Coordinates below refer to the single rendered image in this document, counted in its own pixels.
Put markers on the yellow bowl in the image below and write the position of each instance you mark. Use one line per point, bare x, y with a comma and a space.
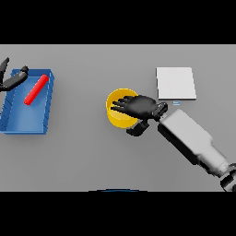
118, 118

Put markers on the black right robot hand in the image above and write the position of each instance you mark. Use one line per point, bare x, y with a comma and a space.
141, 106

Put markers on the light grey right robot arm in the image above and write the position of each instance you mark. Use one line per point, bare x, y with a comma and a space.
193, 141

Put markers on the pale square measuring scale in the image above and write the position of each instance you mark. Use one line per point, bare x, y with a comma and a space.
175, 83

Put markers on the red beaker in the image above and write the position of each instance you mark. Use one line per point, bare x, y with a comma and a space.
36, 89

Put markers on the blue tray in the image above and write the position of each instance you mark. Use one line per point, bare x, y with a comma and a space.
23, 115

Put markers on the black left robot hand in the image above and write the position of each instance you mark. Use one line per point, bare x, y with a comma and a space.
14, 80

